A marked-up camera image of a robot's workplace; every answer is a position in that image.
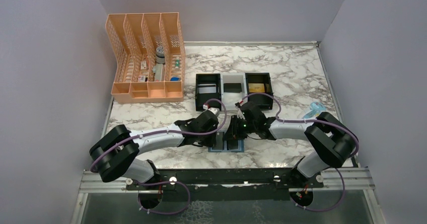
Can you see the black right card tray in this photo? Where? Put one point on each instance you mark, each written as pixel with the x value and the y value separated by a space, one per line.
pixel 262 101

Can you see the orange plastic desk organizer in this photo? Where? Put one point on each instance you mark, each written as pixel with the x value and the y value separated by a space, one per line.
pixel 134 39

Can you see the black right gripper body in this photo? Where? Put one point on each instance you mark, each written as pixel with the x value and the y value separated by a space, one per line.
pixel 245 127

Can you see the black left card tray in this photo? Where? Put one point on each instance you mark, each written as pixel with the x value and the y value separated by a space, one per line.
pixel 203 79

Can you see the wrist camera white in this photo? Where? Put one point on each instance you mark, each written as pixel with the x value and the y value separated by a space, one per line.
pixel 239 114
pixel 213 110

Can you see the aluminium frame rail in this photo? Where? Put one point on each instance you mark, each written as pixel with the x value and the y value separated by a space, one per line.
pixel 345 178

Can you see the gold card in right tray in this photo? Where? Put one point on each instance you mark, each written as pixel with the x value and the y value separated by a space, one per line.
pixel 256 88

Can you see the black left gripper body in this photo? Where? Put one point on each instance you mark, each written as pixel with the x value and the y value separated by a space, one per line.
pixel 206 140

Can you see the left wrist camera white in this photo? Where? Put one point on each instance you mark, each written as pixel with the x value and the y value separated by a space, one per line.
pixel 213 110

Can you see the round tin in organizer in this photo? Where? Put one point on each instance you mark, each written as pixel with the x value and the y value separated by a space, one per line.
pixel 160 55

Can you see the black card tray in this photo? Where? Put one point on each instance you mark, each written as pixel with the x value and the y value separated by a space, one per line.
pixel 262 101
pixel 203 79

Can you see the white middle card tray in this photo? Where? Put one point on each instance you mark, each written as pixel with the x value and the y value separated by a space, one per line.
pixel 229 99

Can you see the green white small bottle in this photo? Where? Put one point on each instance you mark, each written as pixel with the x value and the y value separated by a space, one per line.
pixel 177 63

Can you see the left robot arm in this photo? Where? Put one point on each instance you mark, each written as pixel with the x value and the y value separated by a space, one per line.
pixel 115 154

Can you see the blue card holder wallet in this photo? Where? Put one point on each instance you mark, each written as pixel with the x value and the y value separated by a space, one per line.
pixel 235 146

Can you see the grey card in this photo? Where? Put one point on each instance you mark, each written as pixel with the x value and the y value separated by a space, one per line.
pixel 219 144

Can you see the white red labelled box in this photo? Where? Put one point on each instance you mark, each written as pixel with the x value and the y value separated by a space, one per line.
pixel 142 78

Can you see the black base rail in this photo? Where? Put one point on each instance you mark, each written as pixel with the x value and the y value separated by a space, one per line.
pixel 233 179

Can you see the silver crest card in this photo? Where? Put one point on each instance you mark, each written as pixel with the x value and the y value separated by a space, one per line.
pixel 208 89

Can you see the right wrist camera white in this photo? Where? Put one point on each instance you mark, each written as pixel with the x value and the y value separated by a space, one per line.
pixel 239 114

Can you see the black card in middle tray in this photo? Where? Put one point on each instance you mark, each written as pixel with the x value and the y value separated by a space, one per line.
pixel 232 87

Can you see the light blue tape dispenser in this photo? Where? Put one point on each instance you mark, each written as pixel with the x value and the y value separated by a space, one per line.
pixel 313 110

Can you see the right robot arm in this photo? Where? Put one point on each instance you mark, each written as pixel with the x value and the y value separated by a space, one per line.
pixel 332 142

